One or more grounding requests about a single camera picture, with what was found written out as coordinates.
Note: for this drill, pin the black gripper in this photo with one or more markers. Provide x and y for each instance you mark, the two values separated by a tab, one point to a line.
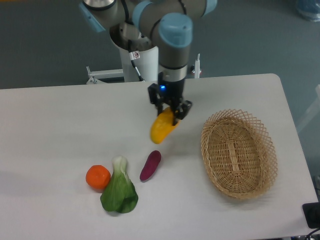
170	93

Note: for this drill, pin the yellow mango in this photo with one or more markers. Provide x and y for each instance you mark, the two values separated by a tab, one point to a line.
163	126

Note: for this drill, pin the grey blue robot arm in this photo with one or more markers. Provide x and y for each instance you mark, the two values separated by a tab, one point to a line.
168	25

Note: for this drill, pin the purple sweet potato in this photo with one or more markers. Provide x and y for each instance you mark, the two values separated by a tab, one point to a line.
151	165

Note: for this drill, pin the woven wicker basket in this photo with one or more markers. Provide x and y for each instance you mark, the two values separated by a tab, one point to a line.
238	154

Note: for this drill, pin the orange tangerine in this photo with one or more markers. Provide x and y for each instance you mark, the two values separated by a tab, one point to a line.
98	177

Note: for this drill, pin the green bok choy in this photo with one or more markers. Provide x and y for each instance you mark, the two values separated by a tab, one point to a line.
120	194

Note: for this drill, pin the blue bag in corner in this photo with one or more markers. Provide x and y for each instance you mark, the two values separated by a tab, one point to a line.
309	9

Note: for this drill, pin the black device at edge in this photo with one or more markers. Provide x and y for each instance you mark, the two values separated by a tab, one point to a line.
312	214

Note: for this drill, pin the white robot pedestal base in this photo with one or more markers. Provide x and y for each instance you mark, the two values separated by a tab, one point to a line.
139	58

